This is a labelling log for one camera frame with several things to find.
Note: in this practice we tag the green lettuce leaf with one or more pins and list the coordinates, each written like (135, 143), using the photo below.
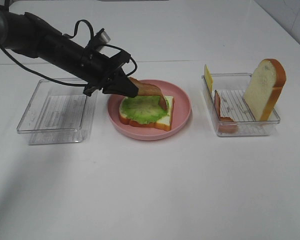
(143, 109)

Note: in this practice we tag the clear left plastic tray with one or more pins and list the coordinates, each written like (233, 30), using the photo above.
(58, 114)

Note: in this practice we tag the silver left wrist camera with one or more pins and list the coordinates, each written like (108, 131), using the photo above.
(101, 39)

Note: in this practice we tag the yellow cheese slice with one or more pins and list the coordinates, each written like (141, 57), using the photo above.
(208, 79)

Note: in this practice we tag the bread slice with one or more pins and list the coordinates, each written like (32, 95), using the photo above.
(264, 89)
(165, 123)

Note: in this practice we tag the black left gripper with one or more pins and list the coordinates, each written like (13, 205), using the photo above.
(106, 74)

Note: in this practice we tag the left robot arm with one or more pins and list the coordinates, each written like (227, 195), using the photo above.
(29, 35)

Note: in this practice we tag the bacon strip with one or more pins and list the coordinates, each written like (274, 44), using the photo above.
(146, 89)
(228, 128)

